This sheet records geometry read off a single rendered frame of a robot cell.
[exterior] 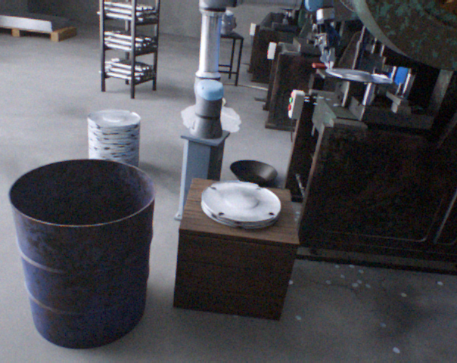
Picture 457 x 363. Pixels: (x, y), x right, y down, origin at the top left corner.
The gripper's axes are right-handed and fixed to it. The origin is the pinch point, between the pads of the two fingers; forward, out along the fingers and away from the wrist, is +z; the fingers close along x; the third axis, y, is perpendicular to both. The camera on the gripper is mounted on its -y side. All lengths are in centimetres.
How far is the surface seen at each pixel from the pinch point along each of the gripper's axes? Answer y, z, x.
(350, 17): -114, -34, -45
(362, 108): 16.9, 18.4, 22.4
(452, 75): -6, 9, 50
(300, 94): -1.3, 12.2, -18.6
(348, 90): 6.8, 11.3, 11.8
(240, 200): 71, 44, 0
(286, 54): -105, -14, -97
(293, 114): -0.5, 21.9, -22.6
